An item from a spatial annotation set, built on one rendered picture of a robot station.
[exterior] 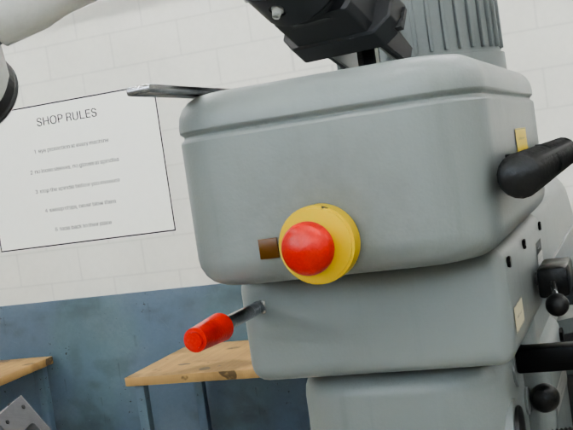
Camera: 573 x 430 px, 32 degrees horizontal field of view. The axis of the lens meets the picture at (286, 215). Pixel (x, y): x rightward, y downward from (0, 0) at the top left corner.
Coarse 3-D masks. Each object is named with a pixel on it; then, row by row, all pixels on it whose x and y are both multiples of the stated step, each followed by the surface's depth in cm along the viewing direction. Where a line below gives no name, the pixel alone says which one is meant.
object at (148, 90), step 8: (128, 88) 74; (136, 88) 74; (144, 88) 74; (152, 88) 74; (160, 88) 76; (168, 88) 77; (176, 88) 78; (184, 88) 80; (192, 88) 81; (200, 88) 83; (208, 88) 85; (216, 88) 86; (144, 96) 77; (152, 96) 77; (160, 96) 79; (168, 96) 80; (176, 96) 81; (184, 96) 82; (192, 96) 83
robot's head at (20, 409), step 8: (16, 400) 65; (24, 400) 66; (8, 408) 64; (16, 408) 65; (24, 408) 65; (0, 416) 63; (8, 416) 63; (16, 416) 64; (24, 416) 65; (32, 416) 65; (0, 424) 62; (8, 424) 63; (16, 424) 64; (24, 424) 64; (32, 424) 65; (40, 424) 65
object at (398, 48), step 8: (400, 32) 95; (392, 40) 94; (400, 40) 95; (384, 48) 94; (392, 48) 94; (400, 48) 95; (408, 48) 96; (392, 56) 95; (400, 56) 95; (408, 56) 96
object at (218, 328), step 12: (240, 312) 85; (252, 312) 87; (264, 312) 89; (204, 324) 78; (216, 324) 79; (228, 324) 80; (192, 336) 76; (204, 336) 76; (216, 336) 78; (228, 336) 80; (192, 348) 77; (204, 348) 77
